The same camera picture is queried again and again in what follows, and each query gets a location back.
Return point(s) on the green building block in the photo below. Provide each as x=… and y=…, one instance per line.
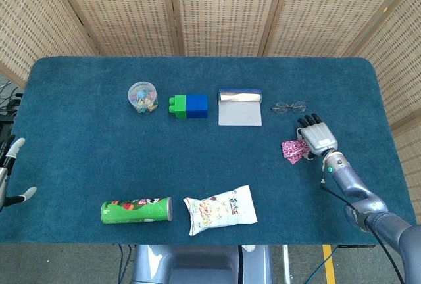
x=180, y=107

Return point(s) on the green chips can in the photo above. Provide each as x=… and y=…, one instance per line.
x=131, y=211

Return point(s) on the yellow floor tape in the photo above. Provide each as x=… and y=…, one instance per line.
x=329, y=264

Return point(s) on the blue building block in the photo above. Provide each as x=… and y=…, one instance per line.
x=197, y=106

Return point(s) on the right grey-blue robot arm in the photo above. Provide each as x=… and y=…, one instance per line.
x=365, y=205

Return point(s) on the white table leg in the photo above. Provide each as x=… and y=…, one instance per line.
x=286, y=264

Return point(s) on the white snack bag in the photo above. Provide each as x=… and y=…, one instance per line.
x=220, y=211

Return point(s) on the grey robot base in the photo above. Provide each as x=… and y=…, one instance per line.
x=197, y=264

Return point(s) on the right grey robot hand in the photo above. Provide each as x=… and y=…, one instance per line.
x=319, y=137

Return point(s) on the thin metal-frame eyeglasses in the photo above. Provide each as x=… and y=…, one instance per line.
x=281, y=107

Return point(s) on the blue felt table cover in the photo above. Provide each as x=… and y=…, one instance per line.
x=98, y=149

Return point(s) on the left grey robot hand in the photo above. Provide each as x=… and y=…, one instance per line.
x=3, y=182

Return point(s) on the woven wooden folding screen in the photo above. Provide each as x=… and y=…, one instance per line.
x=223, y=11

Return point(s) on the clear jar of binder clips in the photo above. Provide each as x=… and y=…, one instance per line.
x=142, y=98

